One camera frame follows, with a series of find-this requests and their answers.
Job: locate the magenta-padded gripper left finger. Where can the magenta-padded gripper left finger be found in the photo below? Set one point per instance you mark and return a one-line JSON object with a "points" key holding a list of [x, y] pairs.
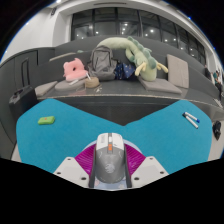
{"points": [[83, 163]]}

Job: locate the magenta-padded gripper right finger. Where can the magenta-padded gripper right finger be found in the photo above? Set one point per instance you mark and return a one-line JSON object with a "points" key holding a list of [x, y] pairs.
{"points": [[135, 161]]}

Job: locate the grey and white computer mouse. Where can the grey and white computer mouse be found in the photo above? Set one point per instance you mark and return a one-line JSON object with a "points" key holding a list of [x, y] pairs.
{"points": [[110, 160]]}

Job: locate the round light blue mouse pad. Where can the round light blue mouse pad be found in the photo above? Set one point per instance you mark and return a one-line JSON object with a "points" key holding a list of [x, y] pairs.
{"points": [[131, 142]]}

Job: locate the small green eraser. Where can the small green eraser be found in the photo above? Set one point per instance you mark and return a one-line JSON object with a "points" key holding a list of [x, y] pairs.
{"points": [[46, 120]]}

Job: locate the white marker with blue cap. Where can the white marker with blue cap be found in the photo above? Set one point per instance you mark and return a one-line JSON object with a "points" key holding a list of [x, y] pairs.
{"points": [[192, 117]]}

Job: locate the grey stepped seating bench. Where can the grey stepped seating bench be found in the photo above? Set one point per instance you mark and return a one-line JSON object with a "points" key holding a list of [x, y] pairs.
{"points": [[116, 88]]}

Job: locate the round grey seat cushion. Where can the round grey seat cushion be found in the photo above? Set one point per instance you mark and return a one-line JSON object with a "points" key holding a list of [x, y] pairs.
{"points": [[68, 85]]}

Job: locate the flat grey square seat cushion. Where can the flat grey square seat cushion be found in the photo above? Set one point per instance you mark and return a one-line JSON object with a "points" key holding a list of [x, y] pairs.
{"points": [[160, 85]]}

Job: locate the small tan pouch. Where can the small tan pouch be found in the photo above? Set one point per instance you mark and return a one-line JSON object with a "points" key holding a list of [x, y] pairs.
{"points": [[91, 82]]}

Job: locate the thin grey seat cushion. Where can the thin grey seat cushion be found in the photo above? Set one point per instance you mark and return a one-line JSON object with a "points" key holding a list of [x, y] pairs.
{"points": [[45, 88]]}

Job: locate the black suitcase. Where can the black suitcase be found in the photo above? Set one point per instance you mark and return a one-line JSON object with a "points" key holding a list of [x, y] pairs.
{"points": [[22, 100]]}

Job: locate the black bag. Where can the black bag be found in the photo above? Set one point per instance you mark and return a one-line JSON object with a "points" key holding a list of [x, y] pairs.
{"points": [[217, 130]]}

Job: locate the navy blue patterned bag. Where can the navy blue patterned bag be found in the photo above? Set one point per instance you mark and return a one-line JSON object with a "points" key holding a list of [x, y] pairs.
{"points": [[124, 71]]}

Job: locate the pink plush cushion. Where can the pink plush cushion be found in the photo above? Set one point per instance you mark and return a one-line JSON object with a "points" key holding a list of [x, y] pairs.
{"points": [[75, 70]]}

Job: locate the green dragon plush toy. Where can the green dragon plush toy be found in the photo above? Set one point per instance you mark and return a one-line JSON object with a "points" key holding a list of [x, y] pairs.
{"points": [[145, 61]]}

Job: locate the upright grey seat cushion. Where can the upright grey seat cushion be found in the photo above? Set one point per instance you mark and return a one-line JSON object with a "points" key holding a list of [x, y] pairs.
{"points": [[178, 70]]}

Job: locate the grey backpack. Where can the grey backpack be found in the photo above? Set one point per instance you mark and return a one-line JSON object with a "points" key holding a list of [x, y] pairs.
{"points": [[101, 63]]}

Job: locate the person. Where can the person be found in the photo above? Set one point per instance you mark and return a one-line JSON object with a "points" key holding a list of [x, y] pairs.
{"points": [[218, 80]]}

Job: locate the large dark glass window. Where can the large dark glass window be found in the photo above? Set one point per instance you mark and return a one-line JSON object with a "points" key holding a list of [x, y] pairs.
{"points": [[133, 23]]}

